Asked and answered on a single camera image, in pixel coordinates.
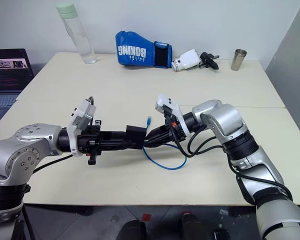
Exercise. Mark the clear bottle with green cap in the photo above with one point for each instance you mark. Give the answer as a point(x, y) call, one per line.
point(78, 35)

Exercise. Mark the stainless steel cup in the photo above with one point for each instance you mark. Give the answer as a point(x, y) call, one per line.
point(238, 60)

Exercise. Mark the black table frame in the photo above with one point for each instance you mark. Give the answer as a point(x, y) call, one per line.
point(57, 209)

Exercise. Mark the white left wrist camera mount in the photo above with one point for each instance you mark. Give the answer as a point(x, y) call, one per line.
point(83, 112)

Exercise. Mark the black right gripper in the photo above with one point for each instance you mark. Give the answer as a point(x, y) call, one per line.
point(175, 130)

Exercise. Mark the white and black robotic hand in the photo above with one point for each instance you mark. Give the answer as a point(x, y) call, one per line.
point(187, 60)

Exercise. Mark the dark open laptop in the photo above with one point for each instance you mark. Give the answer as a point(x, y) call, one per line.
point(7, 75)

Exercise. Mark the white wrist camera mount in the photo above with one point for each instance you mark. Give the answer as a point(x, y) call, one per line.
point(83, 112)
point(168, 102)

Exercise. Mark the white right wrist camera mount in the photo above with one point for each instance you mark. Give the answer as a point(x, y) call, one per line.
point(168, 102)

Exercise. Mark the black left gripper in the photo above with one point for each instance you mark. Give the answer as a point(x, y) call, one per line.
point(86, 143)

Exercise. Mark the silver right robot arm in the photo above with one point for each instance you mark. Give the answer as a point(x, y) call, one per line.
point(230, 125)

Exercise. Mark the dark rounded shape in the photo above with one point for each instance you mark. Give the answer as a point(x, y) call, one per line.
point(133, 231)

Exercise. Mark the blue boxing glove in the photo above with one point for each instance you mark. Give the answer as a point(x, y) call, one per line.
point(135, 50)

